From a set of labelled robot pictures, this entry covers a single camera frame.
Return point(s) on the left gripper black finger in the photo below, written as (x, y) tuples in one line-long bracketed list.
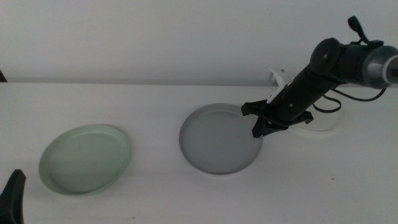
[(13, 199)]

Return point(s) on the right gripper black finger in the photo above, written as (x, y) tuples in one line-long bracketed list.
[(259, 128), (273, 127)]

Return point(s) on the white shallow bowl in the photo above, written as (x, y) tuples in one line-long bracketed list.
[(326, 123)]

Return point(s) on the grey shallow bowl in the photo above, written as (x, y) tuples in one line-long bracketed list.
[(217, 140)]

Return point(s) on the pale green shallow bowl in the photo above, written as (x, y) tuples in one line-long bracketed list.
[(84, 160)]

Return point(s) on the small dark background object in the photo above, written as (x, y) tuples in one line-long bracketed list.
[(2, 77)]

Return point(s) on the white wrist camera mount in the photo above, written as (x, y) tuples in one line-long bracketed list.
[(280, 81)]

